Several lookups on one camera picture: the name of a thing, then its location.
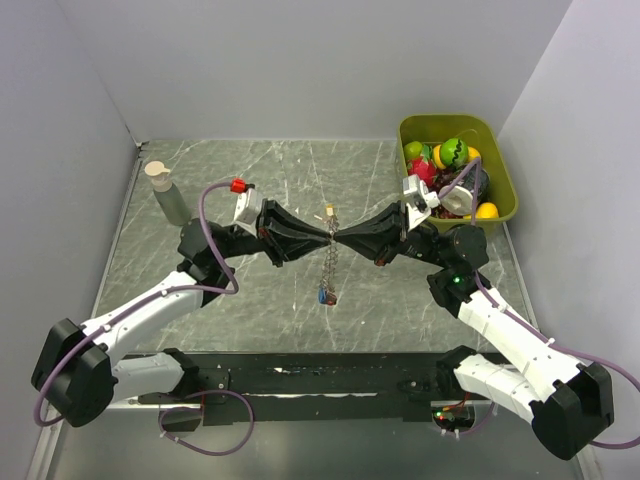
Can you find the red tagged key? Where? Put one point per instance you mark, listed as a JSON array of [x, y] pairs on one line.
[[331, 300]]

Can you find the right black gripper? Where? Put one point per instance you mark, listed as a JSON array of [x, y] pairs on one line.
[[375, 237]]

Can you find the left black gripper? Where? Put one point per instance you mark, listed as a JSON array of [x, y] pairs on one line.
[[283, 236]]

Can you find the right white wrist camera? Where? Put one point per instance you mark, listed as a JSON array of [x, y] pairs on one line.
[[419, 200]]

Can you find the dark grapes toy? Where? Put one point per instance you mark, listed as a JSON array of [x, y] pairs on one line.
[[442, 180]]

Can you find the green lime toy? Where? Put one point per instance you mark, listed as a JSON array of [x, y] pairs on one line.
[[413, 150]]

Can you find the grey bottle with beige cap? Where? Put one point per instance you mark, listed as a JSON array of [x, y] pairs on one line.
[[167, 194]]

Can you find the yellow lemon toy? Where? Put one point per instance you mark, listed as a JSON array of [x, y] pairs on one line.
[[473, 155]]

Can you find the black tin can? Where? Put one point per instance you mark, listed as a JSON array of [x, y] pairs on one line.
[[459, 200]]

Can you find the black mounting base plate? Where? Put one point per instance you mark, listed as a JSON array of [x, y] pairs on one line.
[[316, 386]]

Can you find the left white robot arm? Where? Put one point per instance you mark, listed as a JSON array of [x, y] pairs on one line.
[[83, 368]]

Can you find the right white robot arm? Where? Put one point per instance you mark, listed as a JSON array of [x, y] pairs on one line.
[[567, 403]]

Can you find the yellow banana toy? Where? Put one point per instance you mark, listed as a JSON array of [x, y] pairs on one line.
[[487, 210]]

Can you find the green watermelon toy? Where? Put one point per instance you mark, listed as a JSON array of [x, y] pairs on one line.
[[454, 152]]

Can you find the olive green plastic bin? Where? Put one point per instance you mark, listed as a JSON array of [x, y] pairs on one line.
[[435, 128]]

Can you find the red dragon fruit toy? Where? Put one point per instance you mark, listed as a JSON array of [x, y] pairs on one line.
[[424, 169]]

